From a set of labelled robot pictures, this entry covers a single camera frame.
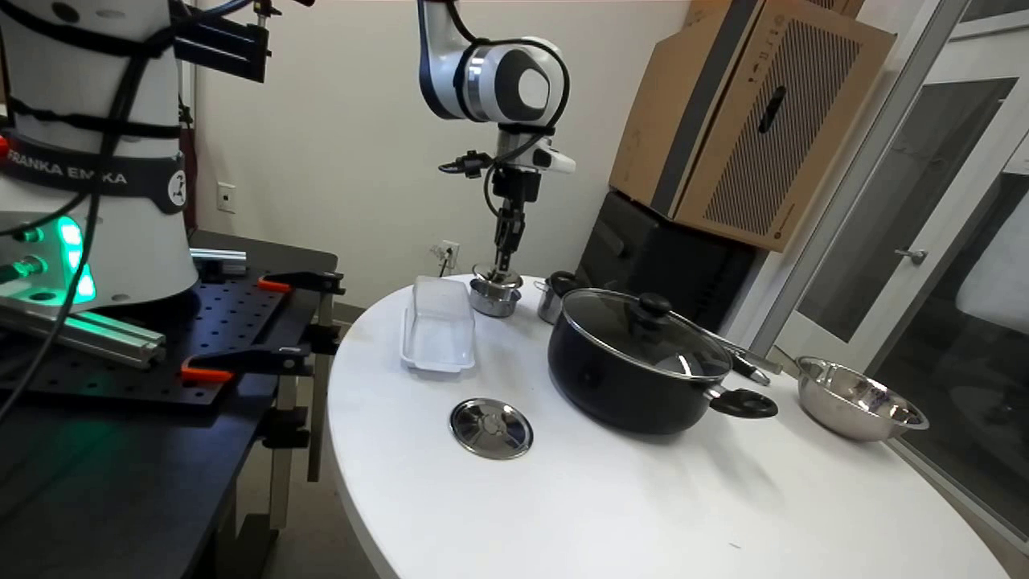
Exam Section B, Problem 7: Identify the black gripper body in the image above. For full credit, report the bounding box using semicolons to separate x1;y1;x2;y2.
488;164;540;232

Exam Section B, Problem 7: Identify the small silver lid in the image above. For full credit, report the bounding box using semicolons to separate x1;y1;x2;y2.
472;269;523;291

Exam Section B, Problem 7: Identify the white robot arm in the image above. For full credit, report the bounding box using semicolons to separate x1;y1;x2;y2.
0;0;568;308

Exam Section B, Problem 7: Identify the small silver pot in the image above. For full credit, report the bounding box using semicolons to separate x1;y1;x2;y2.
468;281;520;319

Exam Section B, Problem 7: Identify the glass lid with black knob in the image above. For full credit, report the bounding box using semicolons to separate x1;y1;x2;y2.
562;286;732;379

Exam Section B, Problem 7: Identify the silver lid near table edge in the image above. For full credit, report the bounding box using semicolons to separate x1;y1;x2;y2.
451;399;535;461

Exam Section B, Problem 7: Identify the large black cooking pot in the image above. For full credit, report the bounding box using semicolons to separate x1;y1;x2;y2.
546;311;730;435

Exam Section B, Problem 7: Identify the small dark steel cup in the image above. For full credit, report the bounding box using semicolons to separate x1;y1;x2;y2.
536;269;586;326

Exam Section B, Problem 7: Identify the clear plastic rectangular container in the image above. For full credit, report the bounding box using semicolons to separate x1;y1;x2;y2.
398;277;477;377

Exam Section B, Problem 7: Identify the black cabinet under box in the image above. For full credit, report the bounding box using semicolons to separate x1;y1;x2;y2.
576;192;758;331

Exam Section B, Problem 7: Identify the white round table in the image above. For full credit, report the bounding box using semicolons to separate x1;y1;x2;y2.
329;281;1011;579

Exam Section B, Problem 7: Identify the large cardboard box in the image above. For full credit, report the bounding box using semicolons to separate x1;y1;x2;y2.
611;0;895;251

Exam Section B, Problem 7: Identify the black perforated workbench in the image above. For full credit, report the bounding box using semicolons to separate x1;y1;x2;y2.
0;228;348;579

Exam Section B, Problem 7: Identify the wall power outlet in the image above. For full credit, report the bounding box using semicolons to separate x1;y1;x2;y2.
437;238;460;277

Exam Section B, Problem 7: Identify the orange handled black clamp rear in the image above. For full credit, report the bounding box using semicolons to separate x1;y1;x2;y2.
257;269;343;296

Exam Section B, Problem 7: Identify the orange handled black clamp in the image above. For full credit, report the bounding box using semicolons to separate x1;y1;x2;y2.
181;347;312;387
257;269;343;296

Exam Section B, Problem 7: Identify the orange handled black clamp front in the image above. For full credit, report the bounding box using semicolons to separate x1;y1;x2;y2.
181;347;312;387

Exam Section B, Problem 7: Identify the black camera on mount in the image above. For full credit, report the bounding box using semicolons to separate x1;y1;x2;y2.
171;0;269;85

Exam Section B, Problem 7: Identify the silver saucepan with long handle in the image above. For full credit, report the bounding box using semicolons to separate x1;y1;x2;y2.
702;321;933;445

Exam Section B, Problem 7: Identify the glass door with handle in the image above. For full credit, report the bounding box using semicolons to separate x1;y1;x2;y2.
779;0;1029;542

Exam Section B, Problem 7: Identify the silver aluminium rail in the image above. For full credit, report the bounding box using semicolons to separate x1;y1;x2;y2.
0;302;166;370

